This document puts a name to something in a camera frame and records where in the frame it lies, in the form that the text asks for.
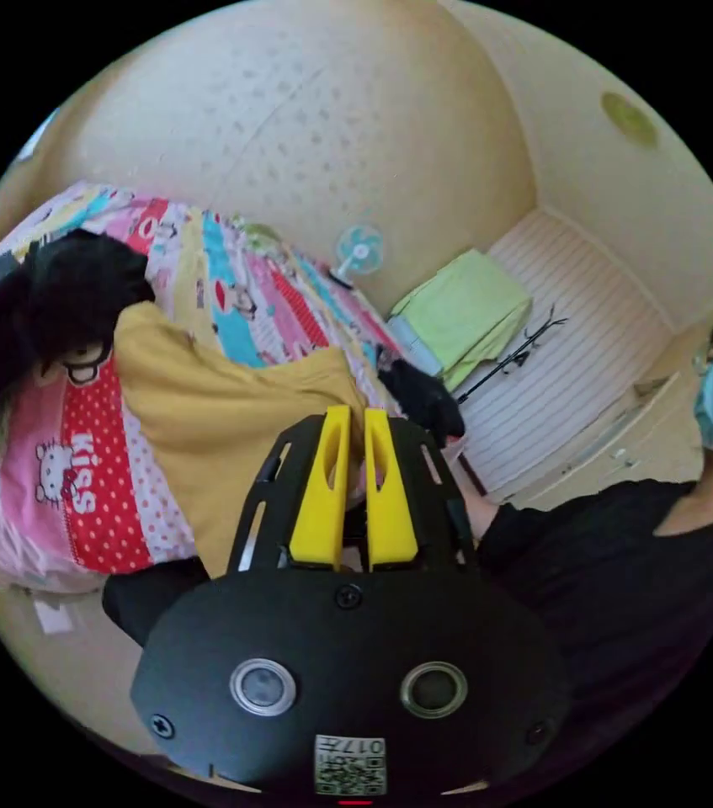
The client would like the round ceiling lamp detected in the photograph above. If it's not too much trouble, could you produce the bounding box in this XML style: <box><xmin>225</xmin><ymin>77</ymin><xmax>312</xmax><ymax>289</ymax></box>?
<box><xmin>600</xmin><ymin>90</ymin><xmax>659</xmax><ymax>150</ymax></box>

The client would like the black garment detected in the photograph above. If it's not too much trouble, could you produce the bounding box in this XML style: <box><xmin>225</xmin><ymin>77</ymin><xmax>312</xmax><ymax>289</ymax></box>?
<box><xmin>375</xmin><ymin>343</ymin><xmax>467</xmax><ymax>450</ymax></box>

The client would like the yellow long sleeve shirt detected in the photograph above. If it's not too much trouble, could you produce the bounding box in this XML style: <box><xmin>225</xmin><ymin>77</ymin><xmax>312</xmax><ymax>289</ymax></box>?
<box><xmin>112</xmin><ymin>301</ymin><xmax>371</xmax><ymax>579</ymax></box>

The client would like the black coat rack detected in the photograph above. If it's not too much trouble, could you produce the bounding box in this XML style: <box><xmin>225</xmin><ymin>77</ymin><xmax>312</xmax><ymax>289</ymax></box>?
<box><xmin>455</xmin><ymin>305</ymin><xmax>571</xmax><ymax>407</ymax></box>

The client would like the person's left hand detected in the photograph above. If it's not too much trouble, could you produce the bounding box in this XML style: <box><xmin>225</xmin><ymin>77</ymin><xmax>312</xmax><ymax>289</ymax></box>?
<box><xmin>456</xmin><ymin>474</ymin><xmax>503</xmax><ymax>558</ymax></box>

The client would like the cupboard under green cloth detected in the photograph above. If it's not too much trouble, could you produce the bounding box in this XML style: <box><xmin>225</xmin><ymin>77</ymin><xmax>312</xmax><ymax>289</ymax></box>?
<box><xmin>386</xmin><ymin>247</ymin><xmax>535</xmax><ymax>394</ymax></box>

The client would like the small light blue fan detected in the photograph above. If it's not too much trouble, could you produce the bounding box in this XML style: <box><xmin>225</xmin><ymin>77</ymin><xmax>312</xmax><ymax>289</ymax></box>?
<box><xmin>328</xmin><ymin>223</ymin><xmax>386</xmax><ymax>291</ymax></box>

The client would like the cream cupboard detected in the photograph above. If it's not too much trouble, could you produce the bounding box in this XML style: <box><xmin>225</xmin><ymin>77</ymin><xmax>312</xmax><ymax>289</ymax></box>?
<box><xmin>502</xmin><ymin>369</ymin><xmax>689</xmax><ymax>510</ymax></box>

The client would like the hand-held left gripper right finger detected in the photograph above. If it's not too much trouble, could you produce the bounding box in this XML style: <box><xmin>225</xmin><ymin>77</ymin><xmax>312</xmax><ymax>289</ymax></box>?
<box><xmin>363</xmin><ymin>407</ymin><xmax>421</xmax><ymax>571</ymax></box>

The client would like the pile of clothes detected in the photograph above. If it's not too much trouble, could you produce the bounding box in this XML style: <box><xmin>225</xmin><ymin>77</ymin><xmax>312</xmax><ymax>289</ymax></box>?
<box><xmin>0</xmin><ymin>227</ymin><xmax>157</xmax><ymax>438</ymax></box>

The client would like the bed with colourful printed sheet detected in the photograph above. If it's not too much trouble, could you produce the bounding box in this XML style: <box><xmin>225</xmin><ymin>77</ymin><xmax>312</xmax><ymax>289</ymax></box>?
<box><xmin>0</xmin><ymin>179</ymin><xmax>466</xmax><ymax>596</ymax></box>

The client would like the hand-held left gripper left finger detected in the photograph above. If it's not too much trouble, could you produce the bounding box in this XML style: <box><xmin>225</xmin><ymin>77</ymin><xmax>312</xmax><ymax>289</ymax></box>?
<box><xmin>288</xmin><ymin>405</ymin><xmax>353</xmax><ymax>567</ymax></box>

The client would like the person's body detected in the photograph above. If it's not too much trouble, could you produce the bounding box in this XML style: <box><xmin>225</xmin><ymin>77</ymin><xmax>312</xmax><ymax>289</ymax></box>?
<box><xmin>474</xmin><ymin>311</ymin><xmax>713</xmax><ymax>708</ymax></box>

